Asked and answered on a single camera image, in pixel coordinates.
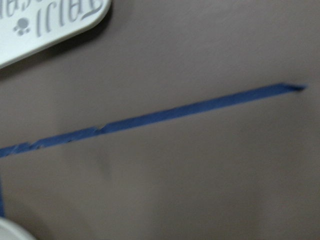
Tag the white bear serving tray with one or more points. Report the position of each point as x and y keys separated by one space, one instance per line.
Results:
x=30 y=26

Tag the beige round plate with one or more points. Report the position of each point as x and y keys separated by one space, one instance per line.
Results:
x=12 y=231

